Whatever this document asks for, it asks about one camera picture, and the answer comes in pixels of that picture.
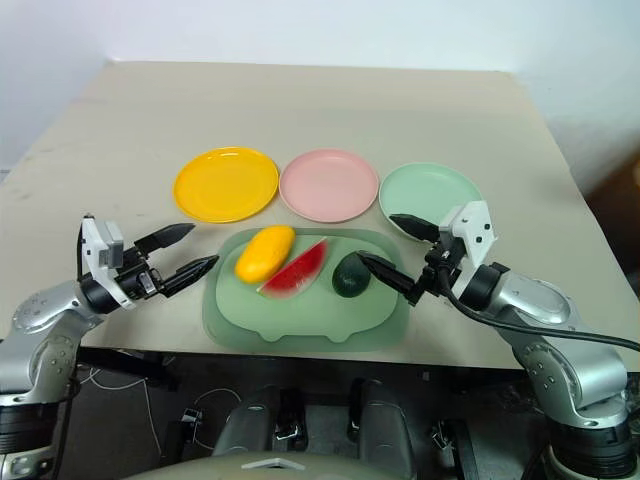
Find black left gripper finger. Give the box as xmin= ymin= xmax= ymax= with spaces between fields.
xmin=133 ymin=223 xmax=196 ymax=259
xmin=159 ymin=254 xmax=221 ymax=296

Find light green round plate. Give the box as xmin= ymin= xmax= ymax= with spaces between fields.
xmin=378 ymin=160 xmax=485 ymax=246

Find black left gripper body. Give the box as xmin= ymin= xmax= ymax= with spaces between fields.
xmin=114 ymin=243 xmax=165 ymax=303

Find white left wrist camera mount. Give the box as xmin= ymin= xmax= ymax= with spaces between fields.
xmin=80 ymin=215 xmax=136 ymax=309

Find yellow round plate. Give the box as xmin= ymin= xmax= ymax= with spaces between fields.
xmin=172 ymin=145 xmax=280 ymax=225

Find yellow mango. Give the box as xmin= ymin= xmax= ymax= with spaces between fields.
xmin=234 ymin=225 xmax=296 ymax=285

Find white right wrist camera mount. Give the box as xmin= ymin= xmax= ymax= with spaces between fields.
xmin=438 ymin=200 xmax=499 ymax=267

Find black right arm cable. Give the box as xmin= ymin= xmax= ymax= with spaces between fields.
xmin=433 ymin=249 xmax=640 ymax=352

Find pink round plate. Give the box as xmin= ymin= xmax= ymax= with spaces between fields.
xmin=278 ymin=147 xmax=380 ymax=224

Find dark green avocado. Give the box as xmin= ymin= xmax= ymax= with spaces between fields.
xmin=332 ymin=252 xmax=371 ymax=298

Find red watermelon slice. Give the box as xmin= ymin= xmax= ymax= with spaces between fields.
xmin=256 ymin=237 xmax=330 ymax=301

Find green translucent tray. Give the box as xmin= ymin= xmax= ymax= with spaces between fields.
xmin=201 ymin=227 xmax=410 ymax=351

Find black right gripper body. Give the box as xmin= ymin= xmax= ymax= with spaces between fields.
xmin=406 ymin=233 xmax=465 ymax=307

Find thin white floor wire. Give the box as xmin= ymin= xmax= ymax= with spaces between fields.
xmin=77 ymin=368 xmax=164 ymax=454

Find dark grey rounded robot leg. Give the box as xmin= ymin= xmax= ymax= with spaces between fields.
xmin=213 ymin=383 xmax=307 ymax=459
xmin=347 ymin=378 xmax=419 ymax=479

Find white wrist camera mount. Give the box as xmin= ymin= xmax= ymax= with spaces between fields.
xmin=438 ymin=200 xmax=499 ymax=267
xmin=80 ymin=215 xmax=136 ymax=309

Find black table frame bar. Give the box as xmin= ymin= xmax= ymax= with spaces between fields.
xmin=74 ymin=346 xmax=180 ymax=392

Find grey rounded robot torso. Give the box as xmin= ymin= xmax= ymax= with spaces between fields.
xmin=122 ymin=451 xmax=419 ymax=480

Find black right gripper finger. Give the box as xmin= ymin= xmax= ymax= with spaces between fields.
xmin=388 ymin=213 xmax=442 ymax=245
xmin=356 ymin=251 xmax=420 ymax=296

